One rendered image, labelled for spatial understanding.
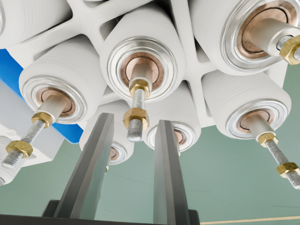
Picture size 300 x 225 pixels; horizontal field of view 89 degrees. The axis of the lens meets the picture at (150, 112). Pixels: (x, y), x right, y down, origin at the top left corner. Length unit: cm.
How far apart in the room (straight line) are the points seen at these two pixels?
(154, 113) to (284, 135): 66
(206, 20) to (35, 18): 17
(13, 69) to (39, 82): 27
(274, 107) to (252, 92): 4
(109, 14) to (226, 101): 19
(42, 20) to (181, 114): 20
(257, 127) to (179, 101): 11
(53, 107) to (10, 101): 29
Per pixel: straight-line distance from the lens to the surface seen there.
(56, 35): 27
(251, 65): 19
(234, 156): 84
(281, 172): 21
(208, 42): 17
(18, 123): 49
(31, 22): 22
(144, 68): 16
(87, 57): 24
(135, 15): 19
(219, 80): 26
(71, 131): 54
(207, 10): 19
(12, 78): 47
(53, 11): 25
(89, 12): 24
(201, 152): 76
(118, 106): 30
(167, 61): 16
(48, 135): 53
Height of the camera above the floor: 40
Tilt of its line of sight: 48 degrees down
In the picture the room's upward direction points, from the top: 178 degrees counter-clockwise
